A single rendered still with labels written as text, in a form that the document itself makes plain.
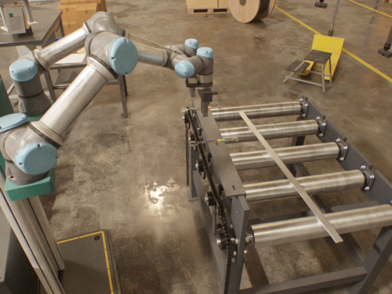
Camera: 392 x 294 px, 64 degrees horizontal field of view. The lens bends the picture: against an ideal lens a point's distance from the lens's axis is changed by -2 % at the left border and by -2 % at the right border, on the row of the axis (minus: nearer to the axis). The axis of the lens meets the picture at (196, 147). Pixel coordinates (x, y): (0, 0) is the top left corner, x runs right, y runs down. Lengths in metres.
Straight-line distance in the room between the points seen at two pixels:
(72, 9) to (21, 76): 5.92
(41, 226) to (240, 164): 1.23
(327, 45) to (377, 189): 4.73
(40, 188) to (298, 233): 1.18
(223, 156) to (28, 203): 1.05
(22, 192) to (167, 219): 1.77
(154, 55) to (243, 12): 7.06
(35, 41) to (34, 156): 3.60
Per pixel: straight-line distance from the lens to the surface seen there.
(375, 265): 2.33
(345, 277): 2.33
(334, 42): 6.59
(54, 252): 2.20
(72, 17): 7.53
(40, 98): 1.68
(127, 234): 2.81
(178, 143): 3.71
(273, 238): 1.66
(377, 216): 1.92
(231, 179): 1.49
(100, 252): 2.34
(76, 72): 4.59
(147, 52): 1.37
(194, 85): 1.50
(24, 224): 1.64
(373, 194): 2.21
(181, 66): 1.38
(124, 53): 1.10
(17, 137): 1.12
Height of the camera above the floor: 2.16
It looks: 36 degrees down
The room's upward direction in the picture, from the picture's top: straight up
